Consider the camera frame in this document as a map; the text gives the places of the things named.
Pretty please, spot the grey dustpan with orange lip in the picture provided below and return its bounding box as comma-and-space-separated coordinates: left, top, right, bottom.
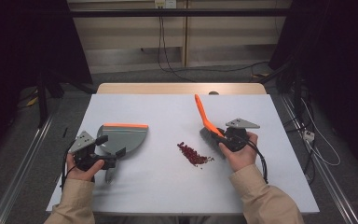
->
96, 122, 149, 185

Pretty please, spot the black curtain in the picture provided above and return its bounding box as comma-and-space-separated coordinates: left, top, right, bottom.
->
268, 0, 358, 178
0, 0, 92, 162

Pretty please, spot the metal floor rail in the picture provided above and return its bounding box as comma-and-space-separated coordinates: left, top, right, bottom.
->
0, 115, 55, 224
279, 92, 358, 224

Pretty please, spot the orange brush with grey bristles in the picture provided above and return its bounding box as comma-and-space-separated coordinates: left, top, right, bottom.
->
194, 93, 231, 153

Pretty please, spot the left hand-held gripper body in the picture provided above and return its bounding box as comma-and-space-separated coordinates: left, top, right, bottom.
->
69, 130, 117, 172

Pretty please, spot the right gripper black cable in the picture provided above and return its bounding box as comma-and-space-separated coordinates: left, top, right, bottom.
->
245, 139, 269, 185

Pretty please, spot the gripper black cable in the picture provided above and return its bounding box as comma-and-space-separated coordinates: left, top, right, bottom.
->
60, 139, 78, 190
245, 139, 269, 185

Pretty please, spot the black metal stand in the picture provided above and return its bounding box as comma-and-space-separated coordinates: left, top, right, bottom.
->
35, 68, 96, 129

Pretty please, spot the white wall outlet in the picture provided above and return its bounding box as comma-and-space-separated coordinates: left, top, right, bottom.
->
154, 0, 177, 9

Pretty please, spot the pile of red beans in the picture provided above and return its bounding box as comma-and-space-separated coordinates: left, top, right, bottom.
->
176, 141, 215, 169

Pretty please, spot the white power adapter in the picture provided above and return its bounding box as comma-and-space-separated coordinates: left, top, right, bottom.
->
302, 130, 316, 143

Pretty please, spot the person's right hand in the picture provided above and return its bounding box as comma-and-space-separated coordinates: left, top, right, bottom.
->
218, 132, 259, 173

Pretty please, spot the black horizontal bar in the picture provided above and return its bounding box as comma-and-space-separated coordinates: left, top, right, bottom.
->
69, 8, 293, 18

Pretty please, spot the white table cover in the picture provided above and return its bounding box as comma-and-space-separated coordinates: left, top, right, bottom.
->
46, 92, 321, 216

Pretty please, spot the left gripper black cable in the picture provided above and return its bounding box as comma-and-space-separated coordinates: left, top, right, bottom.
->
60, 139, 78, 190

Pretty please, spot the wooden table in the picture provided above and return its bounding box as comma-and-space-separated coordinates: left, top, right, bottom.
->
96, 82, 268, 96

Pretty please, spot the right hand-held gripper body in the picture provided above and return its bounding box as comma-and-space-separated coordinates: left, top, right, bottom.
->
224, 118, 261, 153

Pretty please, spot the white cable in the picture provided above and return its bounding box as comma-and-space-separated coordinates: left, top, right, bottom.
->
301, 97, 342, 167

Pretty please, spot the black floor cable bundle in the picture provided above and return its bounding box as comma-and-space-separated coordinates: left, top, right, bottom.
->
283, 69, 317, 185

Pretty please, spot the person's left hand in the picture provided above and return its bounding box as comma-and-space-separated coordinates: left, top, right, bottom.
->
65, 152, 106, 183

